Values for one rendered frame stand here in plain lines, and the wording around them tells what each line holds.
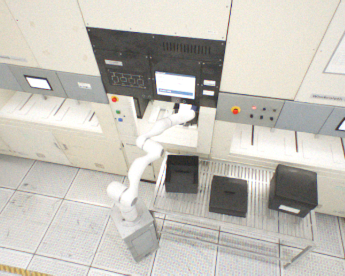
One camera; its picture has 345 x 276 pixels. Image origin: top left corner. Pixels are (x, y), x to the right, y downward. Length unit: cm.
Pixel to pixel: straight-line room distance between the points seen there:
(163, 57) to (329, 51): 95
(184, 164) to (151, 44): 113
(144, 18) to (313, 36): 93
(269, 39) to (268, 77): 26
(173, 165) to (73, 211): 137
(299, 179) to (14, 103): 284
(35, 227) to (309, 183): 273
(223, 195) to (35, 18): 182
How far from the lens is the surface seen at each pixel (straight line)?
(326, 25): 168
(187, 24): 165
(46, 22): 204
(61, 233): 325
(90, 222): 318
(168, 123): 193
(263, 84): 186
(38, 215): 344
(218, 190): 223
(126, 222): 224
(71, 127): 282
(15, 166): 395
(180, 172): 239
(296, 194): 219
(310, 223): 242
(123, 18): 175
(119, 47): 188
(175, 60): 179
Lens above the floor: 283
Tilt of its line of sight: 52 degrees down
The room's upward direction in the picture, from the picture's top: 2 degrees counter-clockwise
